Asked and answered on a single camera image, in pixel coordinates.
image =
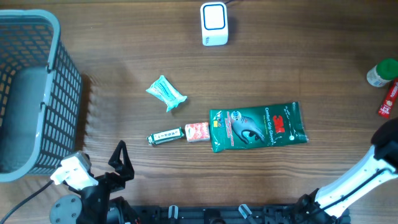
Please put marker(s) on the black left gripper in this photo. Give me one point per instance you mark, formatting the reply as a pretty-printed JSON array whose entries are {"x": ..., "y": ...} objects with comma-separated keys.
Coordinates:
[{"x": 125, "y": 170}]

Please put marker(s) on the green white candy bar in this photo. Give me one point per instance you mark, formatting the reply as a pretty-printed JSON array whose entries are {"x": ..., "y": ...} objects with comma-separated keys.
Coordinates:
[{"x": 165, "y": 136}]

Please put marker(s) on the orange white small box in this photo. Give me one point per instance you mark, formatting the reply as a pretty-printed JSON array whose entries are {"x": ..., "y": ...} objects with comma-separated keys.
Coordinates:
[{"x": 197, "y": 132}]

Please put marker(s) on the teal white packet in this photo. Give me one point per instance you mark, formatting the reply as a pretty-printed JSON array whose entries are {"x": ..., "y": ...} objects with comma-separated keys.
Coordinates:
[{"x": 165, "y": 92}]

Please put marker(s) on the green 3M gloves packet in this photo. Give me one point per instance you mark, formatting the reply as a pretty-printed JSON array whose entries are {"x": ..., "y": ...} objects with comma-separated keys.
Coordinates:
[{"x": 254, "y": 127}]

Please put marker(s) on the green cap white bottle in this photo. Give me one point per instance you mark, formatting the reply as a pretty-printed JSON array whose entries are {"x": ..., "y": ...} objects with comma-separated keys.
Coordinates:
[{"x": 383, "y": 73}]

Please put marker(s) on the red Nescafe sachet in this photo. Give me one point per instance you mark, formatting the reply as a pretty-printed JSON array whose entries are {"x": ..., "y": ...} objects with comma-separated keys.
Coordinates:
[{"x": 388, "y": 103}]

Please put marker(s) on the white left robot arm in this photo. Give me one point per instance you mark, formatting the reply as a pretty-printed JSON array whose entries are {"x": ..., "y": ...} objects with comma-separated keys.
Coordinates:
[{"x": 90, "y": 200}]

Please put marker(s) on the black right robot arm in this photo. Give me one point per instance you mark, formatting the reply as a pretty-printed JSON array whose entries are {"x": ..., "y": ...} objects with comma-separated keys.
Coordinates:
[{"x": 379, "y": 165}]

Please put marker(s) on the white barcode scanner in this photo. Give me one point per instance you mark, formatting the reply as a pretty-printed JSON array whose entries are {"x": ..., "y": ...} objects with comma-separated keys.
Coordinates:
[{"x": 214, "y": 24}]

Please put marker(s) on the grey plastic mesh basket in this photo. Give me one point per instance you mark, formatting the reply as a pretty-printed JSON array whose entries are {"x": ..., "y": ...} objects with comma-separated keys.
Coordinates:
[{"x": 40, "y": 94}]

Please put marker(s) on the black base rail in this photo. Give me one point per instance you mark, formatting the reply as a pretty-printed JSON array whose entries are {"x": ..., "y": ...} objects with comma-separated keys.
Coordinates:
[{"x": 269, "y": 214}]

